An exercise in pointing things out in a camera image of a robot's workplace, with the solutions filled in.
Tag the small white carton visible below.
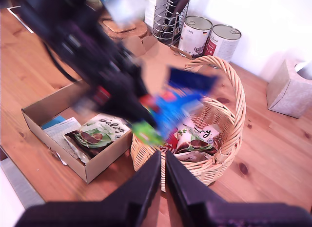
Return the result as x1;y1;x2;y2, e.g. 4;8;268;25
144;0;169;29

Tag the tin can red label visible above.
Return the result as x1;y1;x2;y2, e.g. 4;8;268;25
202;24;242;63

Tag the pale tissue box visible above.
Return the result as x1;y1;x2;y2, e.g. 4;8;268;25
266;59;312;119

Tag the blue candy bag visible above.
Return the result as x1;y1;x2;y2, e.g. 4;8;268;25
133;67;219;147

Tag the tin can white label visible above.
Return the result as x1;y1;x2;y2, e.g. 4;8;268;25
177;16;213;60

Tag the small cork coaster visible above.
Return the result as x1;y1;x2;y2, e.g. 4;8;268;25
102;17;137;34

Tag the large cork trivet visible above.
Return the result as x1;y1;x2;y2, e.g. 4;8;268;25
107;24;150;41

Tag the blue paper leaflet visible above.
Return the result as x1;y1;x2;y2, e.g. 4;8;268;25
40;115;66;130

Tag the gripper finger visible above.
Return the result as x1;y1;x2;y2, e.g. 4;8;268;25
106;88;158;127
103;150;162;227
165;151;226;227

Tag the woven wicker basket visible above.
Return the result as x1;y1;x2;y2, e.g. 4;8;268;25
130;55;247;192

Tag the red Maltesers bag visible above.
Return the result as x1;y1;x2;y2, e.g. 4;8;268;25
160;131;181;155

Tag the brown cardboard box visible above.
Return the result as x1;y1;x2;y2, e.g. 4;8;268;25
21;35;193;184

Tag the chrome wire utensil holder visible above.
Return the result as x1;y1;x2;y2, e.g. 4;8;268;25
152;0;191;46

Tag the white paper leaflet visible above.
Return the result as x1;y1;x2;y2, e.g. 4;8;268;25
43;117;82;165

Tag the white green Galaxy bag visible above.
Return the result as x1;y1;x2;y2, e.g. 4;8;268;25
175;123;221;162
63;113;132;163

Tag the black cable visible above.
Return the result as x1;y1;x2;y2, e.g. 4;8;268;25
45;41;79;83

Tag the dark brown utensil handle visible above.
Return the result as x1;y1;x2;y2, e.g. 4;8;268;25
174;0;194;21

